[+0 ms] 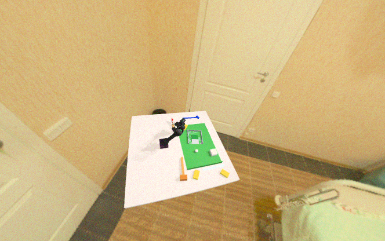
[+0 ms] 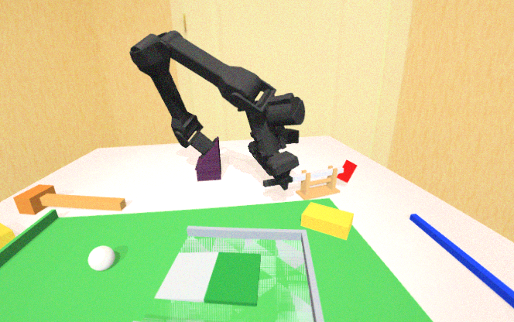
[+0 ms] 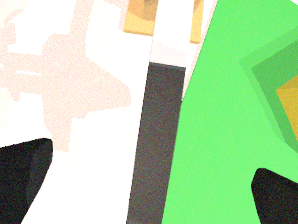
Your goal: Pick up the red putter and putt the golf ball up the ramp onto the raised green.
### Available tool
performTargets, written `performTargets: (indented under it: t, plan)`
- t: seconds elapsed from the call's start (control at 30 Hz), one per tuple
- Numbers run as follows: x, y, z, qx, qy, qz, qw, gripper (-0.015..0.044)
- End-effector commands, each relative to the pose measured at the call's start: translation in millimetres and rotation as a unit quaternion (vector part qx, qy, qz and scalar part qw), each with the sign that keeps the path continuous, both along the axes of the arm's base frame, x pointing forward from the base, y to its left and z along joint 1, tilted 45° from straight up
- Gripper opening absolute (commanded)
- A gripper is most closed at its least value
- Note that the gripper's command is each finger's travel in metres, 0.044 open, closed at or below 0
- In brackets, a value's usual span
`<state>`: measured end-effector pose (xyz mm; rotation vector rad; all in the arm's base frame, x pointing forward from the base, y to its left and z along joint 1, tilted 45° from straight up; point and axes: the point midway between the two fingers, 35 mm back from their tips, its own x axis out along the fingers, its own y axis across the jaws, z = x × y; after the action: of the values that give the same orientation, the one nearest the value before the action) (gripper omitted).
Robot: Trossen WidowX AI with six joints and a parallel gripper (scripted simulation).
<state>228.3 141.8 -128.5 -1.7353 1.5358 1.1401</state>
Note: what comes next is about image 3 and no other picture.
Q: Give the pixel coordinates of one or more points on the green flat mat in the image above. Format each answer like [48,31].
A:
[231,119]

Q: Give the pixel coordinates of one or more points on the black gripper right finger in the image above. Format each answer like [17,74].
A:
[275,197]

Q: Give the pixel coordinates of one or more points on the yellow rectangular block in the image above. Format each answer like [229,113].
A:
[288,94]

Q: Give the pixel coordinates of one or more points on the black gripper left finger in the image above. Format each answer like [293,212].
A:
[23,168]

